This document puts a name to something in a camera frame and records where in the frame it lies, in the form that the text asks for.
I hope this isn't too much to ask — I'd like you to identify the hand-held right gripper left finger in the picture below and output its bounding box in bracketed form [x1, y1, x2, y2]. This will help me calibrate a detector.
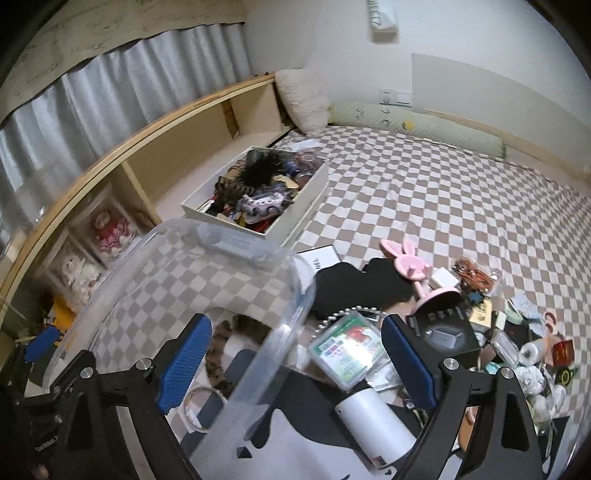
[69, 314, 213, 480]

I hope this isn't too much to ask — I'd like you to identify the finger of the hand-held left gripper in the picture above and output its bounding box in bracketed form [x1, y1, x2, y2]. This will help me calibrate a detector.
[25, 327, 63, 363]

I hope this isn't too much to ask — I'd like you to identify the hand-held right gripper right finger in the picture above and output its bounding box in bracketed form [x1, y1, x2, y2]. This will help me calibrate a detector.
[381, 314, 550, 480]

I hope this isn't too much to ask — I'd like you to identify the clear plastic container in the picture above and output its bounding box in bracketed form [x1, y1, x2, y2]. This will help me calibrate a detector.
[51, 217, 319, 480]

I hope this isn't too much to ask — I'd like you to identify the leopard print fabric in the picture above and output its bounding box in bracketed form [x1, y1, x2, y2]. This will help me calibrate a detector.
[203, 314, 273, 400]

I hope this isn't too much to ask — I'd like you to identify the black product box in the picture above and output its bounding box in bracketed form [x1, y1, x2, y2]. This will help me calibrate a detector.
[406, 300, 483, 370]

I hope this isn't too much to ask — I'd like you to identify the clear case of cards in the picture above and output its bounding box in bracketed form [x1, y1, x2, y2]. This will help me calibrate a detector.
[307, 309, 402, 391]

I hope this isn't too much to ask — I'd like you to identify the white cylinder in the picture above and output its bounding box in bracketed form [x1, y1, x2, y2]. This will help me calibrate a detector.
[333, 388, 416, 469]

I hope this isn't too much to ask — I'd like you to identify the white doll in case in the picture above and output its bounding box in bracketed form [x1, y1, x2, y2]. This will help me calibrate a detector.
[39, 231, 112, 310]

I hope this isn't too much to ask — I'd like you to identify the pearl headband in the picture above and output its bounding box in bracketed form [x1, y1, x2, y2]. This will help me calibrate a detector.
[316, 305, 393, 337]

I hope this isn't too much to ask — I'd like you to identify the white charger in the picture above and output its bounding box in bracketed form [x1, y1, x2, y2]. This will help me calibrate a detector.
[429, 268, 462, 291]

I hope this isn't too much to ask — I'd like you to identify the pink bunny ear mirror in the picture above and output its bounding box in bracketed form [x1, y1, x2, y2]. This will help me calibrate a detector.
[379, 237, 462, 319]

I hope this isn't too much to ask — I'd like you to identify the red dress doll in case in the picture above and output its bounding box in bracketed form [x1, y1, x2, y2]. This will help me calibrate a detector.
[69, 194, 148, 268]

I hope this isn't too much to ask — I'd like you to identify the white card box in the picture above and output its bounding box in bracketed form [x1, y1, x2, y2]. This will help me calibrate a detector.
[295, 246, 342, 275]

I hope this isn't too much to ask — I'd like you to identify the small red box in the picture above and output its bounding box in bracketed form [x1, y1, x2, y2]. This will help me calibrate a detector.
[549, 339, 575, 367]

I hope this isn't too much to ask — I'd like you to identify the brown white checkered bedsheet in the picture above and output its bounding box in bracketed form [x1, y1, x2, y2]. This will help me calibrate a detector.
[88, 124, 591, 480]

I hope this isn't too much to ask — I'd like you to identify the white cardboard box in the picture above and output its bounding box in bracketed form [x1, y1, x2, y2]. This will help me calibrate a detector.
[180, 145, 331, 250]

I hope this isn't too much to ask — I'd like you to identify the pile of hair accessories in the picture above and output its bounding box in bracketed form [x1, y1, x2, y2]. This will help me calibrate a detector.
[201, 148, 324, 232]

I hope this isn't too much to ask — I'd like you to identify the green bolster pillow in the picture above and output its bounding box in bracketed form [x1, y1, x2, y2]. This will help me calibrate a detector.
[329, 104, 509, 160]

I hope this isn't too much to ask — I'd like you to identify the wooden shelf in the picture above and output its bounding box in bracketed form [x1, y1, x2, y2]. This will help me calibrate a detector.
[0, 74, 296, 352]

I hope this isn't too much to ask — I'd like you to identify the grey curtain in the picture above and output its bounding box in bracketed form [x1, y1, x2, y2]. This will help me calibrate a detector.
[0, 21, 254, 250]

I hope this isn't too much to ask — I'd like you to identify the white fluffy pillow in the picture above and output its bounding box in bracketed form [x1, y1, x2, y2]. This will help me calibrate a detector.
[274, 68, 333, 137]

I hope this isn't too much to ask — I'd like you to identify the beige printed valance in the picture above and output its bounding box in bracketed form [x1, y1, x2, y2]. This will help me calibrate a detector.
[0, 0, 247, 125]

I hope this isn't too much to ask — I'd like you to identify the thin ring bracelet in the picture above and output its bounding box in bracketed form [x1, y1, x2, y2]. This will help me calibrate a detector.
[182, 385, 227, 435]

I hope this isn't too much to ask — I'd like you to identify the orange cable bundle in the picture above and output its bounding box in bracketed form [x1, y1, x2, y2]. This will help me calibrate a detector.
[450, 257, 497, 294]

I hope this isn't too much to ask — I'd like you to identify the white wall socket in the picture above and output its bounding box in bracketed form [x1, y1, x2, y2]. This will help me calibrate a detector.
[379, 89, 414, 108]

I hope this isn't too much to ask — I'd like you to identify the white wall panel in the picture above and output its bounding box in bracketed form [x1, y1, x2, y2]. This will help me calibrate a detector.
[411, 53, 591, 153]

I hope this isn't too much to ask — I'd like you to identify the white wall hanging organizer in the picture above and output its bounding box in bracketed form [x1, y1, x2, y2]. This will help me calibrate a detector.
[367, 0, 400, 42]

